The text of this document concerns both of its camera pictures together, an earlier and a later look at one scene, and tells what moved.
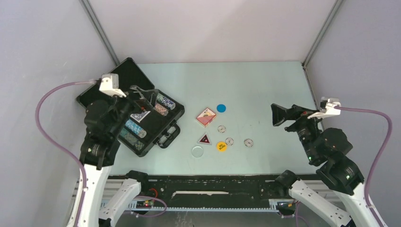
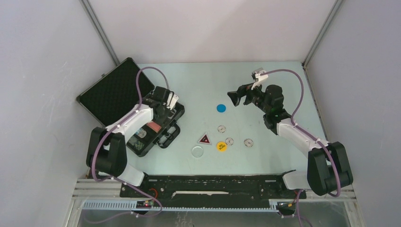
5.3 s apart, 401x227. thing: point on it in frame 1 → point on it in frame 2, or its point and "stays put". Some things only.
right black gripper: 299,114 → 242,91
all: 204,140 stays put
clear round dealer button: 197,151 stays put
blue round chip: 221,108 stays put
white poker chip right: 248,143 stays put
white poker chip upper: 221,128 stays put
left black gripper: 139,106 → 162,120
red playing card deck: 206,116 → 154,126
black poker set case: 152,122 stays put
